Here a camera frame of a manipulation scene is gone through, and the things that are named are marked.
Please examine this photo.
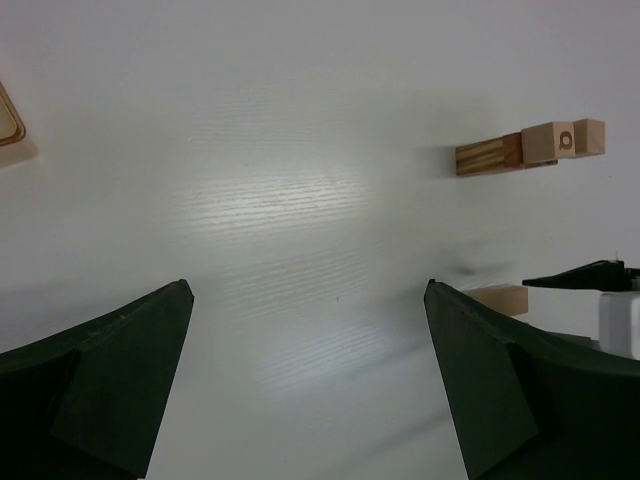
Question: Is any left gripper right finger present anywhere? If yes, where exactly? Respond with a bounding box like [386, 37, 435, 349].
[424, 280, 639, 479]

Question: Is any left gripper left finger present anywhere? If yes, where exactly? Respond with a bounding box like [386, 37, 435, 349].
[1, 279, 194, 479]

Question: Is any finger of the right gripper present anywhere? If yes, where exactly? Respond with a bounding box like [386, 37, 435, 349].
[522, 260, 639, 290]

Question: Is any long light wood block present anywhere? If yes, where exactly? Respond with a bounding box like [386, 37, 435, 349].
[465, 285, 529, 317]

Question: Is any small light wood cube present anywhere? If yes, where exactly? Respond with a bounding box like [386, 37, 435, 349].
[574, 118, 606, 158]

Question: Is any letter Q wood cube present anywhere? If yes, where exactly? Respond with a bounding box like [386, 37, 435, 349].
[521, 121, 576, 164]

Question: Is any long red-brown wood block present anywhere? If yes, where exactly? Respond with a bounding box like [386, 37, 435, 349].
[501, 132, 558, 171]

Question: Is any striped dark wood block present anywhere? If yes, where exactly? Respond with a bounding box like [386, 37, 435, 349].
[455, 138, 506, 176]

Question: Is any clear plastic block box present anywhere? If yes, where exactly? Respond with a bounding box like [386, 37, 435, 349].
[0, 84, 38, 168]

